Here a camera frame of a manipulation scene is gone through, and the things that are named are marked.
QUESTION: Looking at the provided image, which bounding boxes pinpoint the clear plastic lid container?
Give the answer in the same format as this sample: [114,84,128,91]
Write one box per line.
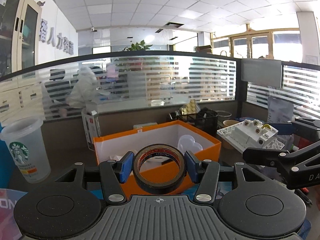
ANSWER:
[177,135,203,154]

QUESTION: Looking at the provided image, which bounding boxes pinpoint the black tape roll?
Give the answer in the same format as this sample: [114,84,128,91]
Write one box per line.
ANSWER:
[132,144,187,194]

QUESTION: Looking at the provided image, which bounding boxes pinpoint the white switch panel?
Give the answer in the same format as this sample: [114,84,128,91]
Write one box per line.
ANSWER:
[217,119,285,153]

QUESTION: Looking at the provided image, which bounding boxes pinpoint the orange cardboard box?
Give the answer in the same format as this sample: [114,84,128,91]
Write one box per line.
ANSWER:
[94,121,221,198]

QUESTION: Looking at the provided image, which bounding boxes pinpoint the black mesh desk organizer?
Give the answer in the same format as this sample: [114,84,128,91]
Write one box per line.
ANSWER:
[166,107,218,137]

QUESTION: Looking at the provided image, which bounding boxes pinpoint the brown paper cup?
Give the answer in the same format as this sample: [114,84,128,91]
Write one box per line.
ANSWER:
[222,120,240,150]

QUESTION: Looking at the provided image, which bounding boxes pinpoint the small upright product box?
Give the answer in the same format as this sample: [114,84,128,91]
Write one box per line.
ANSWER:
[81,108,101,151]

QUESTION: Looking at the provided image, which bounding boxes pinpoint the purple spouted refill pouch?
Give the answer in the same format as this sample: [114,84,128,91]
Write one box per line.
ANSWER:
[267,96,294,124]

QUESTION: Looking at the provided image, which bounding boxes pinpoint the yellow building block plate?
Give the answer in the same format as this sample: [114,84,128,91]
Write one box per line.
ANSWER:
[180,99,201,115]

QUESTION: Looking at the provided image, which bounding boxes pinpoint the Starbucks plastic cup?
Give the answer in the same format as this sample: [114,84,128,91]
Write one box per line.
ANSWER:
[1,116,51,184]

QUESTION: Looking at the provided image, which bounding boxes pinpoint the frosted glass partition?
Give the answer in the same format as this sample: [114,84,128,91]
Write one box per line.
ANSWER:
[1,50,241,126]

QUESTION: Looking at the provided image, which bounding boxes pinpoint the green potted plant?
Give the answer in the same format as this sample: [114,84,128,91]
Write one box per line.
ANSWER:
[123,40,152,51]

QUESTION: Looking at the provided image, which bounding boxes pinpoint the beige glass-door cabinet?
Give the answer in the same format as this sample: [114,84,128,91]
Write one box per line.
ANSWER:
[1,0,42,76]

